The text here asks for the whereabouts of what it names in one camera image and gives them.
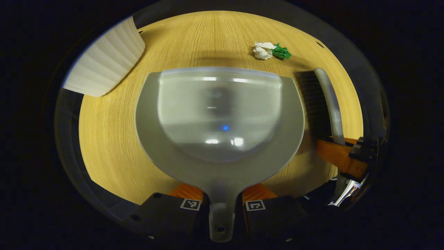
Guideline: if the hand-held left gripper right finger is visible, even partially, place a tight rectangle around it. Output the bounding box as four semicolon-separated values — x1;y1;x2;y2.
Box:
240;183;310;242

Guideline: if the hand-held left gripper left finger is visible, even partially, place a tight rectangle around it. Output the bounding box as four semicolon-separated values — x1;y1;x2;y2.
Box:
123;183;209;241

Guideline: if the small grey broom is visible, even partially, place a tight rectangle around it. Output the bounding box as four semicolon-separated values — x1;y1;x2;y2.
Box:
295;67;350;190

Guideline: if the grey plastic dustpan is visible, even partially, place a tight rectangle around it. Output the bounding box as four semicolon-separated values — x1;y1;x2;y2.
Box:
135;67;306;243

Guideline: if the green paper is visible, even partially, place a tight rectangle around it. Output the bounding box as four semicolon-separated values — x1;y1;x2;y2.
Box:
271;43;292;60

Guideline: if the white paper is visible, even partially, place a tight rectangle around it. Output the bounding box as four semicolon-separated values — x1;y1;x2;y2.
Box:
252;42;277;60

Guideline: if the white ribbed garbage bin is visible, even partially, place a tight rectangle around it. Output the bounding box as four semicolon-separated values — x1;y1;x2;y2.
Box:
62;16;146;98

